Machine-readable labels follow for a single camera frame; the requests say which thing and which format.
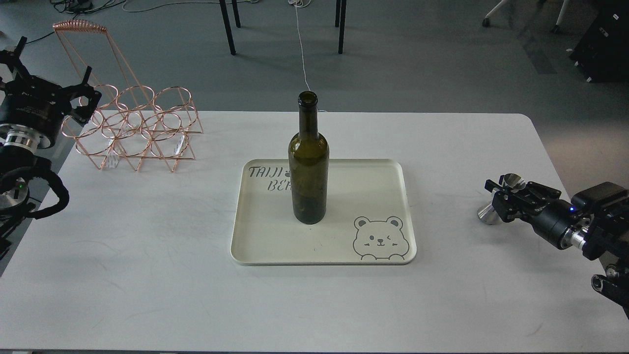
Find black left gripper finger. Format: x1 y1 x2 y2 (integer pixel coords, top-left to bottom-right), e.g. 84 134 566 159
63 66 103 127
0 36 30 79

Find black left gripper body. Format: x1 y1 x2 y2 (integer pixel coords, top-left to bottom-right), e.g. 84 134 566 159
0 76 64 148

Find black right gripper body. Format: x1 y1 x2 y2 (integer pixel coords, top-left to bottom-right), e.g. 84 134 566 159
511 190 590 250

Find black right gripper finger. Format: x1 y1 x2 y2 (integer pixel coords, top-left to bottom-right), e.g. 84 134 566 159
485 179 562 200
491 191 522 223

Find steel double jigger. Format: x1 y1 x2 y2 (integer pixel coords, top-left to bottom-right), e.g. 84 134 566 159
477 173 525 225

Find dark green wine bottle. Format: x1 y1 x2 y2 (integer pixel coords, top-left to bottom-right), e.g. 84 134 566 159
288 90 329 225

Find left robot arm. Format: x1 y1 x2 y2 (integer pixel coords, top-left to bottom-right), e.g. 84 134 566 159
0 37 102 256

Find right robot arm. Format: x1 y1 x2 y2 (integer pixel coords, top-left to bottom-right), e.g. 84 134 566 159
477 174 629 311

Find cream bear serving tray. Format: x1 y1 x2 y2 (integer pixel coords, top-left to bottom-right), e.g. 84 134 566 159
230 159 418 266

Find black equipment case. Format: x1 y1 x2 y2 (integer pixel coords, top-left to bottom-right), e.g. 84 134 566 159
569 0 629 82

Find white office chair base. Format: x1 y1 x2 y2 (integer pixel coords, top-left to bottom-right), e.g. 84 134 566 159
482 0 571 34

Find black table legs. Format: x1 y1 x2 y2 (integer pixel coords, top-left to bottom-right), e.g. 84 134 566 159
219 0 347 56

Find copper wire wine rack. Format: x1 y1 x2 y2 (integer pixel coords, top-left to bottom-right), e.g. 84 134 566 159
53 20 204 172

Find black floor cables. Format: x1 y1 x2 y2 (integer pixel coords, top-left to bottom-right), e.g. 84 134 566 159
25 0 128 45

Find white floor cable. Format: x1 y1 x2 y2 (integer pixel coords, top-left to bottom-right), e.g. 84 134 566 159
287 0 329 114

